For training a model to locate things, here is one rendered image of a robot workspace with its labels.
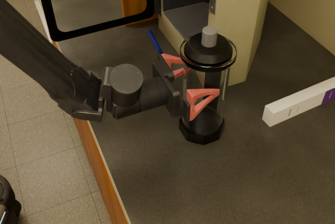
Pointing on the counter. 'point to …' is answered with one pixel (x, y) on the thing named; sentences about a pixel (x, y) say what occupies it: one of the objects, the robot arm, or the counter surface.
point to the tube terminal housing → (233, 17)
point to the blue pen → (155, 42)
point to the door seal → (95, 27)
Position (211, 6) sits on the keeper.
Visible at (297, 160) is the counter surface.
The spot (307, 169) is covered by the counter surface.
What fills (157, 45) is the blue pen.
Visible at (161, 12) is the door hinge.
